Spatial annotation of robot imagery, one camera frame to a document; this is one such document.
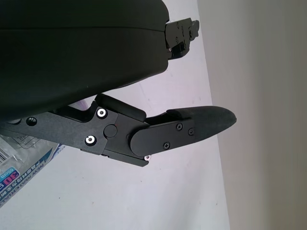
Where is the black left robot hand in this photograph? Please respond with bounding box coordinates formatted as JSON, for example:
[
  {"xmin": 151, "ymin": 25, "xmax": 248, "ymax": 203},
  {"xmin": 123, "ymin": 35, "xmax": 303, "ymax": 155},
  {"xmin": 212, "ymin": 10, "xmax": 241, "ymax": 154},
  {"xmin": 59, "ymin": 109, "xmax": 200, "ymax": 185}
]
[{"xmin": 0, "ymin": 0, "xmax": 238, "ymax": 168}]

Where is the clear package purple bag roll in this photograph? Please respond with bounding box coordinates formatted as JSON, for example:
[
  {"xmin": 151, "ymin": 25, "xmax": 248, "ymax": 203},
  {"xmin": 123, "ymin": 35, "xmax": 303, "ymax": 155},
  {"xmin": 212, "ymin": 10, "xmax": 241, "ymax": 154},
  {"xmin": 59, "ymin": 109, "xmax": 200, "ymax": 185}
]
[{"xmin": 0, "ymin": 100, "xmax": 94, "ymax": 209}]

